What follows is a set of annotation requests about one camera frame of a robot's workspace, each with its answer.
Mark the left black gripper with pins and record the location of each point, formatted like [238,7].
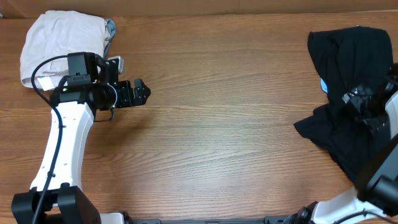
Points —
[132,93]

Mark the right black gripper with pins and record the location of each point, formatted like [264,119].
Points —
[357,97]

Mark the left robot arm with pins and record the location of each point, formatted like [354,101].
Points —
[55,195]

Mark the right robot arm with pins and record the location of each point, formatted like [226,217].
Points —
[374,194]

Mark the black clothes pile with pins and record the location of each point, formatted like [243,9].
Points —
[354,63]

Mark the light blue item under pile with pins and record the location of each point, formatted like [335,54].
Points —
[323,86]

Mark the folded light blue garment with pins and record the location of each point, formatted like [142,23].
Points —
[110,32]

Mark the folded beige shorts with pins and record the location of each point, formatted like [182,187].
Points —
[57,33]

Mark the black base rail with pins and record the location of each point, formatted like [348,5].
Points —
[265,220]

